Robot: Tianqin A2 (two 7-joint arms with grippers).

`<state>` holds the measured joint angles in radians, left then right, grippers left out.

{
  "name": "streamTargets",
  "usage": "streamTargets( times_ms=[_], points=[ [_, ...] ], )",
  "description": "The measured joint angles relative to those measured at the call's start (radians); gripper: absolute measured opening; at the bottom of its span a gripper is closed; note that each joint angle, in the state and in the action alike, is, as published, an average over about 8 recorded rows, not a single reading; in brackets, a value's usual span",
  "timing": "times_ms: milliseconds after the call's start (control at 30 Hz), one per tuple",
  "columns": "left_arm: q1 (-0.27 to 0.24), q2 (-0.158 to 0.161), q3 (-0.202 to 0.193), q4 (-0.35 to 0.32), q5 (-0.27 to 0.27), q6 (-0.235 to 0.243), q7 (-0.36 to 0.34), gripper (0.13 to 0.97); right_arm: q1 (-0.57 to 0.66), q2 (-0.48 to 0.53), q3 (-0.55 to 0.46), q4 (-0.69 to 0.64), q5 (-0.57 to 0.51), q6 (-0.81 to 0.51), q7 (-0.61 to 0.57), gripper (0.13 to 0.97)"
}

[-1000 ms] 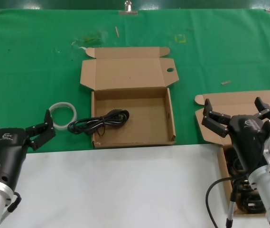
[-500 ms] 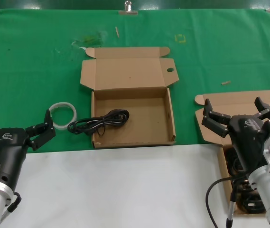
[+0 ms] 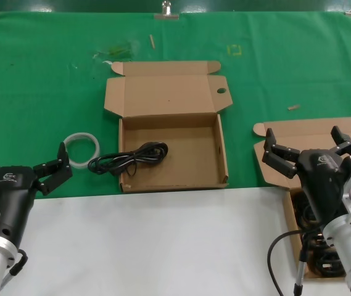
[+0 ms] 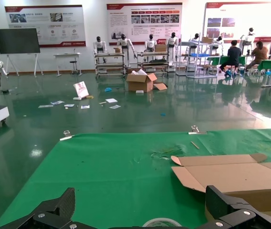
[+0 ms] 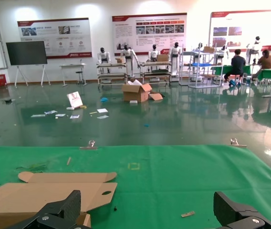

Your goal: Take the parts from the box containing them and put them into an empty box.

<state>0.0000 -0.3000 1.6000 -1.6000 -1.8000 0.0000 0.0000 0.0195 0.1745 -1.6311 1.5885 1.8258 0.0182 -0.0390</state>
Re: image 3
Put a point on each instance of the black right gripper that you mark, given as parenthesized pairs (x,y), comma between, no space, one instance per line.
(323,180)

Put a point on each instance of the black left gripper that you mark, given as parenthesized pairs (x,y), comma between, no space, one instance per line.
(14,197)

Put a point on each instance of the open brown cardboard box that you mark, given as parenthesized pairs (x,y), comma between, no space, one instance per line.
(301,129)

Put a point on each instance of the cardboard box with holed flap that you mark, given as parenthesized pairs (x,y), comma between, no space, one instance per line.
(187,154)

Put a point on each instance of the small wood chip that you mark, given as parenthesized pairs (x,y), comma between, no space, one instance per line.
(294,107)

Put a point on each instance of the clear tape roll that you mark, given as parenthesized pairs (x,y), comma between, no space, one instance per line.
(97,148)

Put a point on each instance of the green table cloth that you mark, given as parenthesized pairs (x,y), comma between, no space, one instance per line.
(39,77)

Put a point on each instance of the clear plastic film scrap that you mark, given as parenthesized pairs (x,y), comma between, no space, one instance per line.
(116,50)

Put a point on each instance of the thin wooden stick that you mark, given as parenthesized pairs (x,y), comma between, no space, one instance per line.
(152,41)

